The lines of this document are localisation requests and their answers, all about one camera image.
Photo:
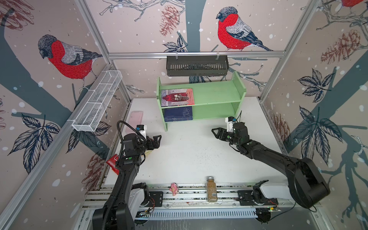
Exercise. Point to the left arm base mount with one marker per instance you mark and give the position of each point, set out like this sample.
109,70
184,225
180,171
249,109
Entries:
140,197

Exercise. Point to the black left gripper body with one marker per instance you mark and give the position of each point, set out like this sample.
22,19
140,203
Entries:
150,146

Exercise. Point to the spice jar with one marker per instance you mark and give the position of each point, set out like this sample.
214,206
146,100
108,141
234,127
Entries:
211,190

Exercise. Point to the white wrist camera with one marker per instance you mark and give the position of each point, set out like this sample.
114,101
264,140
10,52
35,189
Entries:
230,122
142,130

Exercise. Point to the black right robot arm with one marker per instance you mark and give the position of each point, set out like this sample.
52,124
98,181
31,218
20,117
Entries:
306,184

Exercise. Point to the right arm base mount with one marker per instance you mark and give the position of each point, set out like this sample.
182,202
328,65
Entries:
255,196

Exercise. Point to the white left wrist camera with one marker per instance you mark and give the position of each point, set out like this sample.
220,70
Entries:
142,130

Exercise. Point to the black hanging basket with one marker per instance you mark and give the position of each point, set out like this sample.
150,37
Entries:
180,66

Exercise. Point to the aluminium rail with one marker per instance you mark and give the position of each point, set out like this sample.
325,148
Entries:
189,196

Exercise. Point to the green wooden shelf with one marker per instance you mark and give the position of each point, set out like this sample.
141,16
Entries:
216,99

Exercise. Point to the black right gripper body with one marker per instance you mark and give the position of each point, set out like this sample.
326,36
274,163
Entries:
230,137

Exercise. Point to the pink small toy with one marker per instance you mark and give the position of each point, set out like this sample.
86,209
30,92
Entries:
174,189

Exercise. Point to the red snack bag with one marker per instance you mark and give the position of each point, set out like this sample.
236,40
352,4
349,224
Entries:
112,162

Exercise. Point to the pink case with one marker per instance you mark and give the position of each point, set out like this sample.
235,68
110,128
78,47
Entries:
135,119

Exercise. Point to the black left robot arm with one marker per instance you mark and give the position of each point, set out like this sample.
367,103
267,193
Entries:
120,210

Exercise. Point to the white wire mesh basket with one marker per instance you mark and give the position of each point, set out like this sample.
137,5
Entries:
92,112

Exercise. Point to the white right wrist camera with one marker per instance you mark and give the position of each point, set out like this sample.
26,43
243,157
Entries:
230,122

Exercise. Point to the pink Hamlet book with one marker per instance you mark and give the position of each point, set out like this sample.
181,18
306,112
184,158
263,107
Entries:
177,97

